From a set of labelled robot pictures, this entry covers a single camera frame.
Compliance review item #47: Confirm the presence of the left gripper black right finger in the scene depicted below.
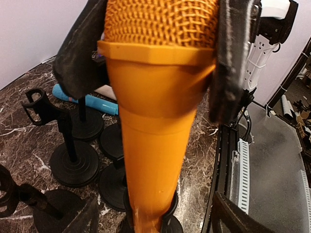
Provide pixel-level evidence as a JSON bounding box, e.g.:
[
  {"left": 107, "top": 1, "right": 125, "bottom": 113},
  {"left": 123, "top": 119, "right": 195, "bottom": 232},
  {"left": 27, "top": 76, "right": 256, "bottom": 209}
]
[{"left": 211, "top": 192, "right": 273, "bottom": 233}]

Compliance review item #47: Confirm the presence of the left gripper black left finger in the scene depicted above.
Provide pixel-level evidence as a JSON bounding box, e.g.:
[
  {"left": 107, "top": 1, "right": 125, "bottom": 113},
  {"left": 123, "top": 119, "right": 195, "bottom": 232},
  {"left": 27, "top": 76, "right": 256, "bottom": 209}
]
[{"left": 57, "top": 198, "right": 99, "bottom": 233}]

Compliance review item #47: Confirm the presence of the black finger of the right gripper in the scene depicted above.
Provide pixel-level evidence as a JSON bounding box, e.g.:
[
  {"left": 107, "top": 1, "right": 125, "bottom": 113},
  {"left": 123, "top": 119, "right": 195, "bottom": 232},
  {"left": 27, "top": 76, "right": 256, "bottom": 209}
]
[
  {"left": 53, "top": 0, "right": 108, "bottom": 99},
  {"left": 209, "top": 0, "right": 261, "bottom": 124}
]

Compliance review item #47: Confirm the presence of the black microphone stand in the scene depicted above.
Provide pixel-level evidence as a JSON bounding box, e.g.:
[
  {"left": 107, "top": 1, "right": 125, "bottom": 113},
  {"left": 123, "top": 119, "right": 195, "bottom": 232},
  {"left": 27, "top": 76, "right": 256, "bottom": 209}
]
[{"left": 0, "top": 166, "right": 85, "bottom": 233}]

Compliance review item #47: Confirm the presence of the cream white toy microphone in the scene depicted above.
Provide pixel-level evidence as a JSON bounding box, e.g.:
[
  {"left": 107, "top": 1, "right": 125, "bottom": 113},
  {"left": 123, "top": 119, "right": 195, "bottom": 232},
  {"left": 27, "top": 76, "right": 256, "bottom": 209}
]
[{"left": 94, "top": 85, "right": 117, "bottom": 100}]

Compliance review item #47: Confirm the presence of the light blue toy microphone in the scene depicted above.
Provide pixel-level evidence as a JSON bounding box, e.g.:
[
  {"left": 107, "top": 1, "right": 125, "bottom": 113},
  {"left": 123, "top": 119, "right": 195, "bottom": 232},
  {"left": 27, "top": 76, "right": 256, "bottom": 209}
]
[{"left": 52, "top": 84, "right": 119, "bottom": 116}]

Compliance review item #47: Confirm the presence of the stand holding green microphone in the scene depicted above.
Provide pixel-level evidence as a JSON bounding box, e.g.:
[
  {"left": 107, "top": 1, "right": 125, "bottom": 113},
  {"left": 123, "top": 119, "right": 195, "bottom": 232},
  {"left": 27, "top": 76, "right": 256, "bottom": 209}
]
[{"left": 21, "top": 88, "right": 100, "bottom": 188}]

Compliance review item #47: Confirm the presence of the stand holding purple microphone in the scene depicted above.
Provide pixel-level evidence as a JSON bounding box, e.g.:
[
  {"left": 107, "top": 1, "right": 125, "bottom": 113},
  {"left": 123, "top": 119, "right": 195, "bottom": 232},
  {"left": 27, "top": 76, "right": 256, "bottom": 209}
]
[{"left": 69, "top": 97, "right": 104, "bottom": 142}]

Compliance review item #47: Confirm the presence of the orange toy microphone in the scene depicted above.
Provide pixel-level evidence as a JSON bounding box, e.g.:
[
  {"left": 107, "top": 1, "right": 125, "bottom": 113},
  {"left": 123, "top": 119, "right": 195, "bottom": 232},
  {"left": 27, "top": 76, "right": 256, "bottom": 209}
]
[{"left": 98, "top": 0, "right": 219, "bottom": 233}]

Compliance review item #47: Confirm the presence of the stand holding blue microphone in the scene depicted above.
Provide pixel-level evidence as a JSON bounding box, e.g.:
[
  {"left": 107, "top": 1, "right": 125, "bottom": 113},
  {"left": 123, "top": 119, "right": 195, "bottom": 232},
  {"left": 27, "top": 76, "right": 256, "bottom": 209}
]
[{"left": 99, "top": 123, "right": 124, "bottom": 162}]

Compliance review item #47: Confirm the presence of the stand holding cream microphone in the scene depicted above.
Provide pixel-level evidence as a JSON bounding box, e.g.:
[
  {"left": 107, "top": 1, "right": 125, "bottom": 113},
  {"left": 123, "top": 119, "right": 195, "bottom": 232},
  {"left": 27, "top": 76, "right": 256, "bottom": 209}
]
[{"left": 98, "top": 157, "right": 127, "bottom": 212}]

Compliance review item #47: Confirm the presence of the stand holding orange microphone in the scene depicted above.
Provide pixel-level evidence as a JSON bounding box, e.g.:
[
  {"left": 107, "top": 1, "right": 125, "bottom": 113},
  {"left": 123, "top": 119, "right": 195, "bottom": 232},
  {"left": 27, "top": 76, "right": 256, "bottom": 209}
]
[{"left": 121, "top": 188, "right": 184, "bottom": 233}]

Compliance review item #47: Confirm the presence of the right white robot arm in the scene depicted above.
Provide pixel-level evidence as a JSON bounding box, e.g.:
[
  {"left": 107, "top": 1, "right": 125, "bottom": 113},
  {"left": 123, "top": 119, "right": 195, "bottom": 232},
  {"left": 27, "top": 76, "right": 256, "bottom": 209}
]
[{"left": 52, "top": 0, "right": 298, "bottom": 123}]

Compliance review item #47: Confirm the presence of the white slotted cable duct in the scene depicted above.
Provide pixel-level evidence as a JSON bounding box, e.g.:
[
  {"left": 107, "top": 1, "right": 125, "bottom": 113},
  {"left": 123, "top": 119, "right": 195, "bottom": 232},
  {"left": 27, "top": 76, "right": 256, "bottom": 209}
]
[{"left": 238, "top": 139, "right": 250, "bottom": 214}]

